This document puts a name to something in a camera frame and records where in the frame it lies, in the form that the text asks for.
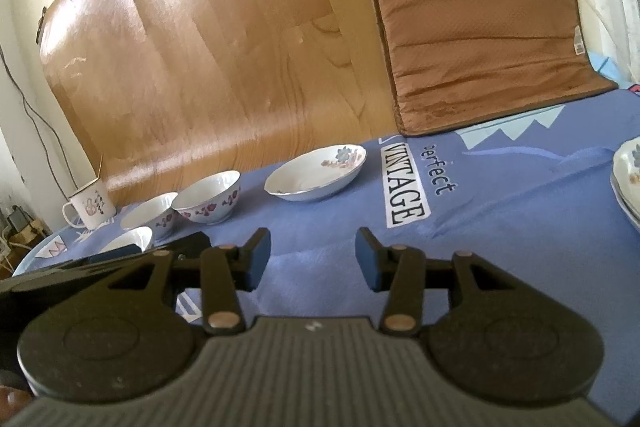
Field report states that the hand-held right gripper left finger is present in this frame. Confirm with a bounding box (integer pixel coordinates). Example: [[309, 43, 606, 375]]
[[100, 228, 272, 334]]

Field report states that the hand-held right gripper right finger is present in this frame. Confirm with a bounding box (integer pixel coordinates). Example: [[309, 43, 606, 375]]
[[355, 227, 531, 333]]

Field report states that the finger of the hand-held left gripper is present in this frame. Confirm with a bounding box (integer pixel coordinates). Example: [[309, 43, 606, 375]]
[[87, 244, 151, 266], [147, 232, 211, 259]]

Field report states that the white bowl with red flowers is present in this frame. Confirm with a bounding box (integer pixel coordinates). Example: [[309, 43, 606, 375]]
[[120, 192, 179, 241], [171, 170, 242, 226], [97, 227, 154, 258]]

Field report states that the small white floral plate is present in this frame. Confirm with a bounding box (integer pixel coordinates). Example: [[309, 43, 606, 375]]
[[264, 145, 367, 203], [612, 139, 640, 200]]

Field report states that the large white floral plate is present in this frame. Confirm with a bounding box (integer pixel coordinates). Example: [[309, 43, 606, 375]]
[[609, 172, 640, 231]]

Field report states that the white enamel mug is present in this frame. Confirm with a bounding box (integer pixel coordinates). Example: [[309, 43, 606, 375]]
[[62, 179, 117, 231]]

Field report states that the dark small box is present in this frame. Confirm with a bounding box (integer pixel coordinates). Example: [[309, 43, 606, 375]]
[[6, 205, 32, 234]]

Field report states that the blue printed blanket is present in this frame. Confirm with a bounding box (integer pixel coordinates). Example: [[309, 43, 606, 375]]
[[12, 89, 640, 344]]

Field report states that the wood-pattern board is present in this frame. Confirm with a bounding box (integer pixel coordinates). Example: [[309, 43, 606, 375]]
[[39, 0, 401, 208]]

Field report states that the brown seat cushion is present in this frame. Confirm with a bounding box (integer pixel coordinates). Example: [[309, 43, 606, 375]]
[[366, 0, 620, 138]]

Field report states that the light blue cloth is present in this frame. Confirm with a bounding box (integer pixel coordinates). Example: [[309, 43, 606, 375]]
[[587, 52, 627, 84]]

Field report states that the dark thin cable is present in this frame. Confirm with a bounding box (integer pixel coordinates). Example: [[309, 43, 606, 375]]
[[0, 47, 72, 188]]

